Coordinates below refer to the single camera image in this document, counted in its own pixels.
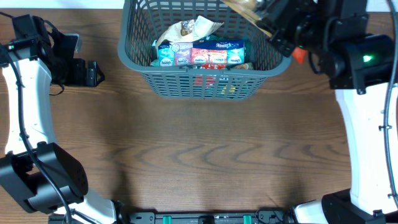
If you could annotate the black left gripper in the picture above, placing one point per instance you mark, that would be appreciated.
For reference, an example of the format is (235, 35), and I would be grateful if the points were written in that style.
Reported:
(90, 73)

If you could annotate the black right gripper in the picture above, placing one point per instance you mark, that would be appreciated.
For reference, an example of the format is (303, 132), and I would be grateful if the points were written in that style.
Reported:
(283, 40)

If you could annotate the orange pasta packet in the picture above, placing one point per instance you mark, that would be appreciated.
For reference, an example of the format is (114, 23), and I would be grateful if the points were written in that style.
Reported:
(247, 9)

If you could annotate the Kleenex tissue multipack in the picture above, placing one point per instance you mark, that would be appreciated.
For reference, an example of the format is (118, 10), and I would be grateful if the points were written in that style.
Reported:
(175, 54)

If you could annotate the beige brown snack bag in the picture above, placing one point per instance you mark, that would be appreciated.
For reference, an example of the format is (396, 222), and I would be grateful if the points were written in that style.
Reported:
(189, 30)

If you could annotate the green coffee mix bag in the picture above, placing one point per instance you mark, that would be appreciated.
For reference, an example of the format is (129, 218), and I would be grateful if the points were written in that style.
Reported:
(217, 66)

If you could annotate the green lid jar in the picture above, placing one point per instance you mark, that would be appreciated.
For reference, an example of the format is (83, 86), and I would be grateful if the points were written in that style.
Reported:
(245, 66)

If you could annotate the mint green wipes packet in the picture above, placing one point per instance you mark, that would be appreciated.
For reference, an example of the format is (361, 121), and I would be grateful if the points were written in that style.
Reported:
(155, 52)

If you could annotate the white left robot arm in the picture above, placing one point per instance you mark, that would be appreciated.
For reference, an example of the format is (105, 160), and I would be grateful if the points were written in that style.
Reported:
(35, 171)

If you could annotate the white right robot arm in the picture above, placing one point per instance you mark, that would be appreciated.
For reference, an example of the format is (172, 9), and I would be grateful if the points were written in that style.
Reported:
(362, 70)

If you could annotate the grey plastic basket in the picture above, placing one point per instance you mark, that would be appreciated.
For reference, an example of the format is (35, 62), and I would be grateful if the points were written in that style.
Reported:
(143, 21)

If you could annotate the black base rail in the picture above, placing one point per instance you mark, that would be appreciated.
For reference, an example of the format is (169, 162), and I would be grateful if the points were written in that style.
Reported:
(261, 216)

